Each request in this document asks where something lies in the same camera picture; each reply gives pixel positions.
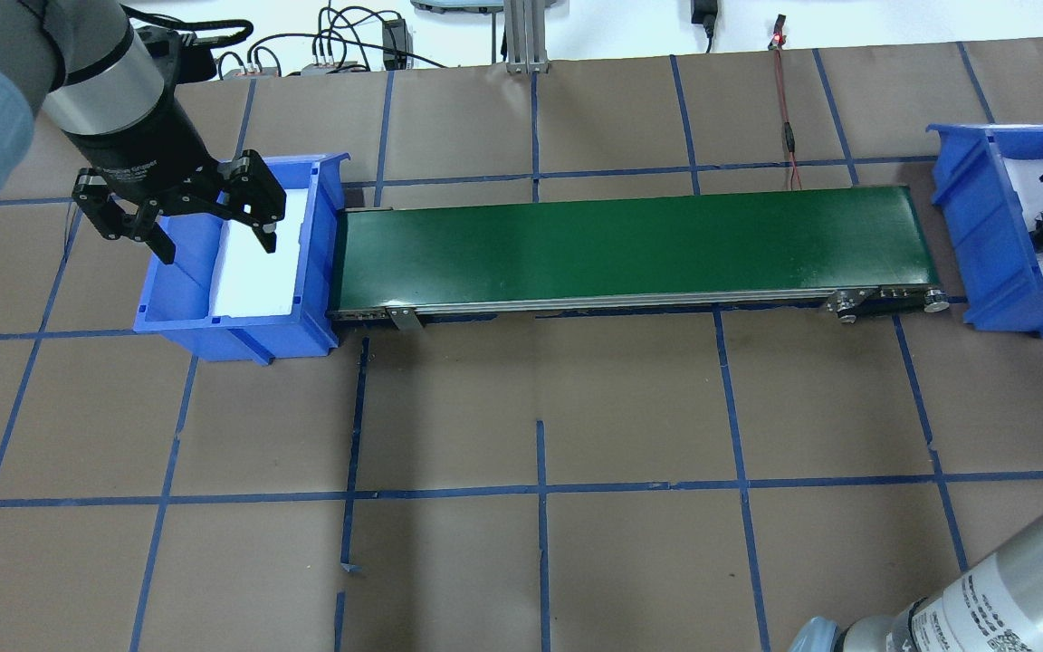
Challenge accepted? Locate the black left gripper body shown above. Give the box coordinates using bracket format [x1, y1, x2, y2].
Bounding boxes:
[65, 95, 224, 214]

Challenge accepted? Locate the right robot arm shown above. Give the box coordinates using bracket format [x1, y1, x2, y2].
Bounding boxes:
[791, 123, 1043, 651]

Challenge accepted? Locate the blue bin right side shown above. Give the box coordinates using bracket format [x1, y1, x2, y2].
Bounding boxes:
[930, 123, 1043, 338]

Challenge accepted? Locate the blue bin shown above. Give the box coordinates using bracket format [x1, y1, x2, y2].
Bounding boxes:
[132, 152, 349, 366]
[930, 123, 1043, 338]

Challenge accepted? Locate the white foam pad left bin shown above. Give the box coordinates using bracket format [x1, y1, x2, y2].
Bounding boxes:
[208, 188, 308, 318]

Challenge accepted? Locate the blue bin left side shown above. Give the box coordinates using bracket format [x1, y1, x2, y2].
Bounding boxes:
[132, 152, 349, 366]

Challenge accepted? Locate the green conveyor belt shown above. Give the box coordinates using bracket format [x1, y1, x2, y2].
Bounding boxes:
[326, 186, 951, 327]

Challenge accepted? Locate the black power adapter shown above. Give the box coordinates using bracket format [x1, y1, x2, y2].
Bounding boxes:
[690, 0, 720, 30]

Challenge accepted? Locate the red black conveyor power cable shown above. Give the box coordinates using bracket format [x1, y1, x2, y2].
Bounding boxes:
[768, 14, 803, 191]

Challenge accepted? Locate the aluminium frame post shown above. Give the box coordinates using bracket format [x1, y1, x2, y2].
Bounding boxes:
[503, 0, 550, 74]

